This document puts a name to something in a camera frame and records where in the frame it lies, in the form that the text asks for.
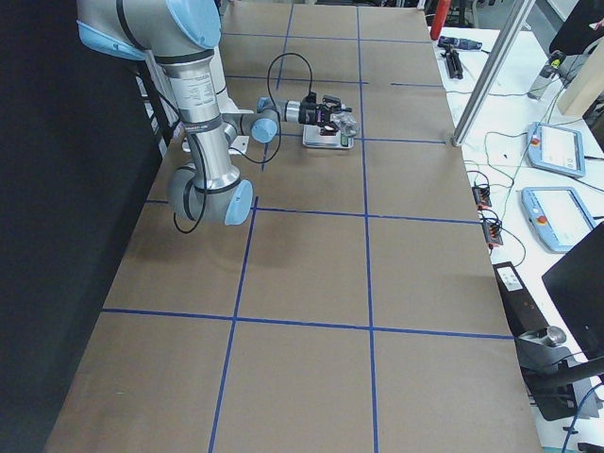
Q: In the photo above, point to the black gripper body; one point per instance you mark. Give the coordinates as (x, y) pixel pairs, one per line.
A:
(310, 114)

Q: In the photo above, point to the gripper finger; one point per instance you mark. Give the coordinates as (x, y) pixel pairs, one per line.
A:
(332, 123)
(333, 104)

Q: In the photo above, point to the clear glass sauce bottle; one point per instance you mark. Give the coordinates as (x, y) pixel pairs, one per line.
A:
(345, 123)

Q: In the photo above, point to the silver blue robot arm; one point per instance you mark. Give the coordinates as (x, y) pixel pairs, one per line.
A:
(183, 39)

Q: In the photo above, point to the silver digital kitchen scale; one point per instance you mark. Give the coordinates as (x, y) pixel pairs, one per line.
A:
(316, 137)

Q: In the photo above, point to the black folded tripod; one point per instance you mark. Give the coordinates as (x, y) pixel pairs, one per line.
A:
(452, 62)

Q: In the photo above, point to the red cylinder bottle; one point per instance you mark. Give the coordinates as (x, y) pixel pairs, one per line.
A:
(439, 19)

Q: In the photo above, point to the black terminal block far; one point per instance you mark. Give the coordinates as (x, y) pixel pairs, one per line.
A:
(482, 197)

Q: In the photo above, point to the black terminal block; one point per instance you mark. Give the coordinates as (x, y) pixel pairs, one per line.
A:
(482, 197)
(492, 227)

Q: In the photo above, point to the black terminal block near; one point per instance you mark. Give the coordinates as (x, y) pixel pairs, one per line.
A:
(492, 227)

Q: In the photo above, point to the far blue teach pendant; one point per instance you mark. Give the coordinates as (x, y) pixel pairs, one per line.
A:
(556, 149)

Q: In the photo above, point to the blue teach pendant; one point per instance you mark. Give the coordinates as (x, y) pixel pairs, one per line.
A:
(556, 149)
(558, 216)

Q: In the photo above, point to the near blue teach pendant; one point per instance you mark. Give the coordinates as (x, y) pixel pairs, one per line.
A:
(558, 216)

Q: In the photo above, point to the black power box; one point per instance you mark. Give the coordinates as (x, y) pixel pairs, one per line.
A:
(523, 314)

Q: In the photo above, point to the black computer monitor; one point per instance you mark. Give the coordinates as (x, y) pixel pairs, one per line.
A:
(575, 286)

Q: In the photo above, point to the black monitor stand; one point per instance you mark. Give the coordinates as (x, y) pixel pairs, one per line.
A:
(560, 385)

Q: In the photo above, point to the aluminium frame post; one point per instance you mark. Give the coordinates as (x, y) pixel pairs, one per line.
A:
(501, 49)

